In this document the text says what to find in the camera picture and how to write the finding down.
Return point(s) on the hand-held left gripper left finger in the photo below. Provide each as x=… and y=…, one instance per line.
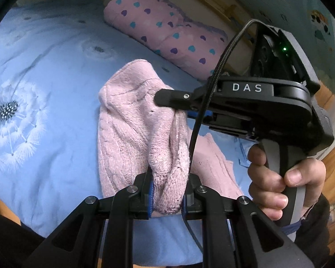
x=150, y=198

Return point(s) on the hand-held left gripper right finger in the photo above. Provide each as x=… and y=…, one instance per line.
x=184, y=201

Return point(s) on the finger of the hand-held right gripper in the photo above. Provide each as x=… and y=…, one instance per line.
x=173, y=97
x=202, y=114

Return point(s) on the pink knit sweater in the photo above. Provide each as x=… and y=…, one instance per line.
x=122, y=134

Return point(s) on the person's right forearm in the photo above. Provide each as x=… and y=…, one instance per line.
x=315, y=237

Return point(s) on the person's right hand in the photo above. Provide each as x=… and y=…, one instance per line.
x=265, y=187

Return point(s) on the pink heart-patterned pillow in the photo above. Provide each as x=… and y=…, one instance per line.
x=156, y=14

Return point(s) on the blue dandelion print bedsheet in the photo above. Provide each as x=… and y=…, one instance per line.
x=44, y=61

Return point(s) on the person's dark clothing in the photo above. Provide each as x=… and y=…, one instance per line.
x=11, y=237

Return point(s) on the teal cartoon wall poster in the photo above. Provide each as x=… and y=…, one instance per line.
x=296, y=0

